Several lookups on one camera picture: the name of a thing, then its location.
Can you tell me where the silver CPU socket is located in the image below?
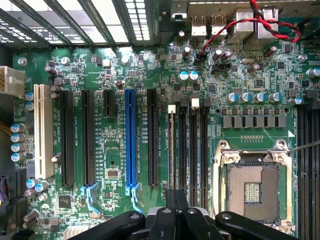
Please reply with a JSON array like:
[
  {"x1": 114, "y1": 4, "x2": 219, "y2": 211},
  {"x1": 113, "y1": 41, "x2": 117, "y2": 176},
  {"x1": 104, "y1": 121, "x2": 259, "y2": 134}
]
[{"x1": 212, "y1": 138, "x2": 295, "y2": 237}]

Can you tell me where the thin metal locking lever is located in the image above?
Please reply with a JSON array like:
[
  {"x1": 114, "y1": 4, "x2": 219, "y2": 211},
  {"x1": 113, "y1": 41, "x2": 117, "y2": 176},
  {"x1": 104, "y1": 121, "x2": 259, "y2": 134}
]
[
  {"x1": 217, "y1": 152, "x2": 226, "y2": 218},
  {"x1": 286, "y1": 140, "x2": 320, "y2": 154}
]

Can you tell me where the long black expansion slot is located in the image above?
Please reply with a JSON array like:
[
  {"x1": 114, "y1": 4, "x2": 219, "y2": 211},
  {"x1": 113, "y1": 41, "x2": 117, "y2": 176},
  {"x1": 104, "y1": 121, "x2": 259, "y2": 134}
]
[
  {"x1": 79, "y1": 89, "x2": 104, "y2": 219},
  {"x1": 59, "y1": 89, "x2": 76, "y2": 188},
  {"x1": 146, "y1": 87, "x2": 160, "y2": 188}
]

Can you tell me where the blue expansion slot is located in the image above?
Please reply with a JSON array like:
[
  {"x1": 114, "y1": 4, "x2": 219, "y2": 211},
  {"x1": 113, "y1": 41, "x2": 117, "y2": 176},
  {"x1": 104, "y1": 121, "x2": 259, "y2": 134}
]
[{"x1": 123, "y1": 87, "x2": 145, "y2": 214}]

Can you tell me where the green Dell motherboard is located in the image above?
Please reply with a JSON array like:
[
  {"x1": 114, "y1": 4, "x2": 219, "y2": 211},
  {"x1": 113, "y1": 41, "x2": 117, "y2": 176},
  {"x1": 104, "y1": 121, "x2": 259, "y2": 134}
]
[{"x1": 9, "y1": 7, "x2": 320, "y2": 240}]

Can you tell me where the short black expansion slot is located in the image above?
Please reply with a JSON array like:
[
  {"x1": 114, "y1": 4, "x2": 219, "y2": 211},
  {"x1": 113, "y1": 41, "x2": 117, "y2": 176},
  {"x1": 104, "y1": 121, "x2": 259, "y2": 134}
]
[{"x1": 102, "y1": 88, "x2": 116, "y2": 119}]

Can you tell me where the white PCI expansion slot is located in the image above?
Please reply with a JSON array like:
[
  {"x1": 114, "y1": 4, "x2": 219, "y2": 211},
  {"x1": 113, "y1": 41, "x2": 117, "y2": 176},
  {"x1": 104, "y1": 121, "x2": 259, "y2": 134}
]
[{"x1": 33, "y1": 83, "x2": 55, "y2": 180}]

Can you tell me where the grey metal PC case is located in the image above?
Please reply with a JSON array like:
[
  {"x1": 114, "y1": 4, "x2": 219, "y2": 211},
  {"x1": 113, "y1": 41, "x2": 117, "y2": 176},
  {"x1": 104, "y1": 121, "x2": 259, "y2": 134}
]
[{"x1": 0, "y1": 0, "x2": 320, "y2": 240}]

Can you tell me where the white power connector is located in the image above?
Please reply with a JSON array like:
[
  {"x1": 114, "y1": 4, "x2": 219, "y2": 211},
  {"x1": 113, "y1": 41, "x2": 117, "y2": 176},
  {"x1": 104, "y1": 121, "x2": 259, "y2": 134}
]
[{"x1": 0, "y1": 65, "x2": 26, "y2": 98}]

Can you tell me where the yellow braided wire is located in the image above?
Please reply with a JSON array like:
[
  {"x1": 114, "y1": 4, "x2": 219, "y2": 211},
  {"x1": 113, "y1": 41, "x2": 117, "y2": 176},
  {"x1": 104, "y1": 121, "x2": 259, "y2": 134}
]
[{"x1": 0, "y1": 120, "x2": 12, "y2": 137}]

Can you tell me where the red black twisted wire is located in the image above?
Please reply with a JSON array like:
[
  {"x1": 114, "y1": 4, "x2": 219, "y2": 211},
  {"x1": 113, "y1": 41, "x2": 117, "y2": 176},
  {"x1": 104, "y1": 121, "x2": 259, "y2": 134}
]
[{"x1": 198, "y1": 0, "x2": 303, "y2": 57}]

